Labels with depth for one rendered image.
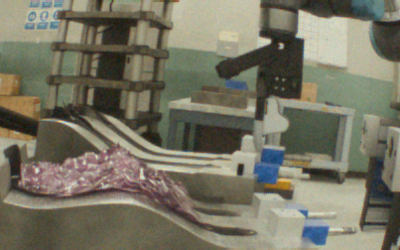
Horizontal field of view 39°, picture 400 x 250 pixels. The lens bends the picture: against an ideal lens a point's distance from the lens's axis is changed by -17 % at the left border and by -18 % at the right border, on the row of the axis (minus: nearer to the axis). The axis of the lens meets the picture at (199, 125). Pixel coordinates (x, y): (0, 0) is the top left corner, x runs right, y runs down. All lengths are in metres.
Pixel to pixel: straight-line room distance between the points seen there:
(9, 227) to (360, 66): 7.10
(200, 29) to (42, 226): 6.98
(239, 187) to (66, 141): 0.29
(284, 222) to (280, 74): 0.42
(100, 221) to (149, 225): 0.05
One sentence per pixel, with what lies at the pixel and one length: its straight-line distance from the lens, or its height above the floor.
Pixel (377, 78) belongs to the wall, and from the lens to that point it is 7.67.
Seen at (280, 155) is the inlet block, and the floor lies 0.91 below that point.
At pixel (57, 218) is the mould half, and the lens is 0.67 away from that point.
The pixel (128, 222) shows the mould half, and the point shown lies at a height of 0.87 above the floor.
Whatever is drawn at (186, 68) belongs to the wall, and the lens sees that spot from 7.59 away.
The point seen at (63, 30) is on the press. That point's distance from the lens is 5.24.
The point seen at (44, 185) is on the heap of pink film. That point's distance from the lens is 0.74.
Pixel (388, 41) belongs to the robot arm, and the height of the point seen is 1.19.
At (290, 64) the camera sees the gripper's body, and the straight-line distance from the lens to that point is 1.13.
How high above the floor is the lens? 1.03
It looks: 4 degrees down
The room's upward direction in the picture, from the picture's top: 6 degrees clockwise
